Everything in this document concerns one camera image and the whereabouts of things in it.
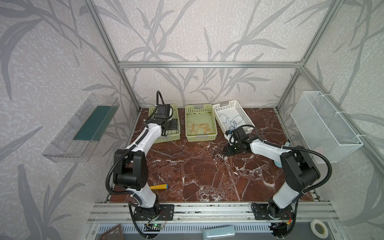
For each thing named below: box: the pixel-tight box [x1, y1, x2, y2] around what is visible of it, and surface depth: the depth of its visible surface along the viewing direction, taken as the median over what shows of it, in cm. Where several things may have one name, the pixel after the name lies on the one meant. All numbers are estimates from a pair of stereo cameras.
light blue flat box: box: [202, 225, 236, 240], surface depth 66 cm
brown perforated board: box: [100, 223, 124, 240], surface depth 69 cm
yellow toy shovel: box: [149, 184, 169, 190], surface depth 82 cm
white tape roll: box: [310, 219, 329, 239], surface depth 70 cm
